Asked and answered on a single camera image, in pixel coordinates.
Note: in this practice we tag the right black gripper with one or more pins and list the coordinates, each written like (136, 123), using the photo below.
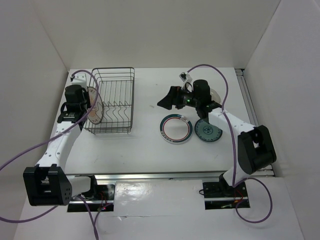
(173, 98)

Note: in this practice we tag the orange sunburst plate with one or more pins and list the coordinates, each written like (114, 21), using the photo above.
(97, 113)

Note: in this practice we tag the blue patterned plate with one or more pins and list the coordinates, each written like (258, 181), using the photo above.
(207, 132)

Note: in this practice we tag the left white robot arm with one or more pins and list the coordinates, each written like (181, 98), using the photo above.
(46, 183)

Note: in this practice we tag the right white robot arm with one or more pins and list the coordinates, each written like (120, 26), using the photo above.
(252, 145)

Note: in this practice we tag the teal red rimmed plate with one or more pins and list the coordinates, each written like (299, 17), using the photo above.
(176, 129)

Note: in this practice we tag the clear grey glass plate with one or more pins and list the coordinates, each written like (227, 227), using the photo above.
(215, 96)

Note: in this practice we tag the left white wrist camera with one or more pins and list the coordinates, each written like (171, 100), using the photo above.
(79, 79)

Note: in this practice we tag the grey wire dish rack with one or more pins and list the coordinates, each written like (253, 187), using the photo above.
(116, 88)

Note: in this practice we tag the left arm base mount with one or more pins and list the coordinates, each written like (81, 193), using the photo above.
(100, 199)

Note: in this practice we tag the aluminium rail front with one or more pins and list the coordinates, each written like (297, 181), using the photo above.
(162, 176)

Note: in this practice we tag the aluminium rail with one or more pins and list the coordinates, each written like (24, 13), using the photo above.
(267, 172)
(162, 176)

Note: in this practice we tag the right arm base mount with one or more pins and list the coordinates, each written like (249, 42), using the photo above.
(218, 195)

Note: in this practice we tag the aluminium rail right side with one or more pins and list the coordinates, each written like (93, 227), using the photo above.
(267, 172)

